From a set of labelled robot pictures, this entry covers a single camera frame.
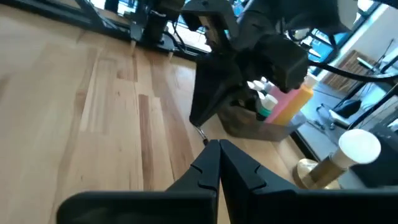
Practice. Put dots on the grey plastic bin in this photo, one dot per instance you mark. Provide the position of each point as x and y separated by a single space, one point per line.
248 124

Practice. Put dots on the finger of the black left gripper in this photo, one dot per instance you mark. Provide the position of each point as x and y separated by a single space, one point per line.
214 87

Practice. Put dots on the small teal paint bottle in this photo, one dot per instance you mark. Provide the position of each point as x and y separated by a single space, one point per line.
266 107

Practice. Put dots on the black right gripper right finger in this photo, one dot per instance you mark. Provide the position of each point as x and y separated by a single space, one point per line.
264 202

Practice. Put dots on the large pink paint bottle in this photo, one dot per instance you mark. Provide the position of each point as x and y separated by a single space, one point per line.
280 102

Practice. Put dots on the white bulb brass lamp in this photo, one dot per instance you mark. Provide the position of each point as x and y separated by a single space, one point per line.
357 146

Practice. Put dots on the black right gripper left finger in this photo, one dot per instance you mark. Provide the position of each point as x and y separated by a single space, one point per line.
192 205

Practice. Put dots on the large yellow paint bottle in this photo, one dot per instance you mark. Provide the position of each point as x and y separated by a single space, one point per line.
295 102

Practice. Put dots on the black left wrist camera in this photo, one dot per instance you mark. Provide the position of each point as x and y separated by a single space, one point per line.
283 62

